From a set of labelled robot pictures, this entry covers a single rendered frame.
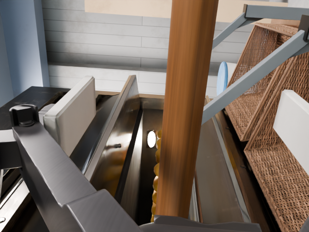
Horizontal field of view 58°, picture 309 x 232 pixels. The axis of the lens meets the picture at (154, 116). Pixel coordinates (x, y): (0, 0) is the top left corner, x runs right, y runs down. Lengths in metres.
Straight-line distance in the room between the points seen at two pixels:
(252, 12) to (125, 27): 2.93
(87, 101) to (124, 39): 3.72
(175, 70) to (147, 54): 3.70
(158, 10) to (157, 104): 1.80
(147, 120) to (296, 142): 1.69
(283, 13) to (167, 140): 0.92
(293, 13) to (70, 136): 1.01
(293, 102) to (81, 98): 0.13
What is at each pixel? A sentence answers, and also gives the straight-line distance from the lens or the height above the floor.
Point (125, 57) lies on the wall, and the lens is 3.93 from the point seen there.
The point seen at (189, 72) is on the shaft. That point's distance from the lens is 0.19.
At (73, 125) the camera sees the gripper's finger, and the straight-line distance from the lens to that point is 0.16.
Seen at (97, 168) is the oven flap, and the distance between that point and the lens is 0.86.
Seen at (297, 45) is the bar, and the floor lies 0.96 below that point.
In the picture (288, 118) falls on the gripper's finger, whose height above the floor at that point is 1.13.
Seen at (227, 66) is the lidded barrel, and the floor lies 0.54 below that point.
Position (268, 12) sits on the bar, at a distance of 1.08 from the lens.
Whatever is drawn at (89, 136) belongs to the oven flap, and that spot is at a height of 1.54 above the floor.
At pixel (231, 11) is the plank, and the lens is 3.35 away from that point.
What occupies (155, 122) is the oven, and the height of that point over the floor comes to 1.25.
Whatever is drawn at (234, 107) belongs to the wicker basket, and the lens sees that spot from 1.67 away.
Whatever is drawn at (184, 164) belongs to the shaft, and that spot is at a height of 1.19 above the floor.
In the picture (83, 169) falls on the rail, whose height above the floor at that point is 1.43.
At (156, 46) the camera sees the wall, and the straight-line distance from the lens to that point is 3.86.
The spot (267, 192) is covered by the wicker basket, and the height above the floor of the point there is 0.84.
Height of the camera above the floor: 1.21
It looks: 2 degrees up
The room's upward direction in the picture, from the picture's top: 86 degrees counter-clockwise
